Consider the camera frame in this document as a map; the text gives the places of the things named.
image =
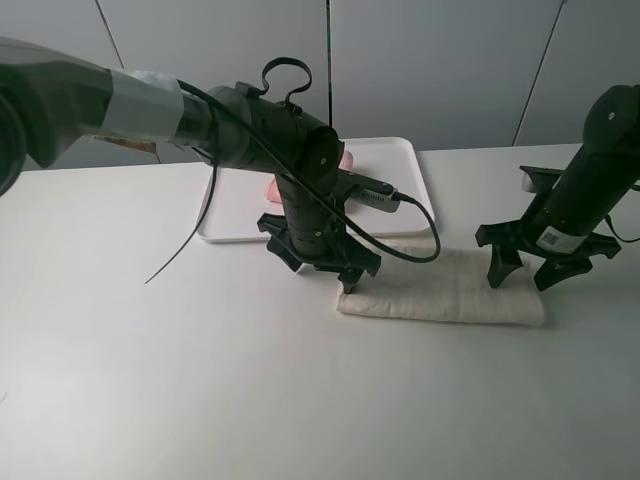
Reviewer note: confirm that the white rectangular plastic tray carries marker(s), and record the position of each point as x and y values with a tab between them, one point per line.
239	198

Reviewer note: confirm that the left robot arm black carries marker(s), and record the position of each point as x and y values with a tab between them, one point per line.
50	99

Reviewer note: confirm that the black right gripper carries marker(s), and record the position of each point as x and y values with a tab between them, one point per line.
534	234

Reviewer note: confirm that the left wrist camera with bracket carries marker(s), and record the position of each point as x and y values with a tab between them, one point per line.
366	191

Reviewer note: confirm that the cream white towel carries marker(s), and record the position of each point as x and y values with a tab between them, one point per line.
453	288

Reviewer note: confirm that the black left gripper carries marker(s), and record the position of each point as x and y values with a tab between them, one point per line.
306	233

